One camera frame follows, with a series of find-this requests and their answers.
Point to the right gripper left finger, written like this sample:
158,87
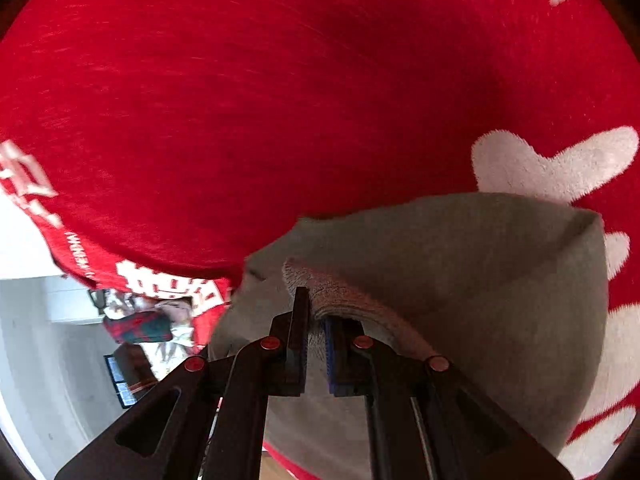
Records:
205,419

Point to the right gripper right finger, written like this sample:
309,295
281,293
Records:
425,419

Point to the grey knit sweater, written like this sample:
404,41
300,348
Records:
510,290

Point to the white floral cloth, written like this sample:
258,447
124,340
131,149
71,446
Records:
163,357

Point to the dark plaid garment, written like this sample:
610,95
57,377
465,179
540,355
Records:
143,326

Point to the red printed blanket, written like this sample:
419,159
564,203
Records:
158,141

